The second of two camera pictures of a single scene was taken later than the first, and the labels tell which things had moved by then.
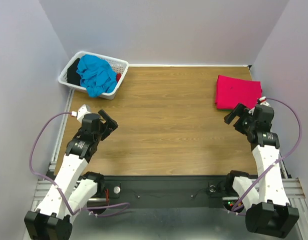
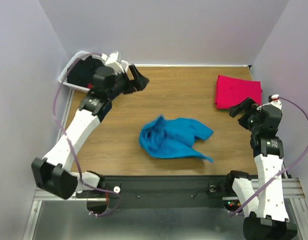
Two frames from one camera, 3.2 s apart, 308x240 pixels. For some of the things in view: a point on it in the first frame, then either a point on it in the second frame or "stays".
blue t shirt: (97, 77) → (174, 138)
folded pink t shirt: (230, 91) stays
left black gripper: (110, 124) → (139, 82)
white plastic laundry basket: (119, 67) stays
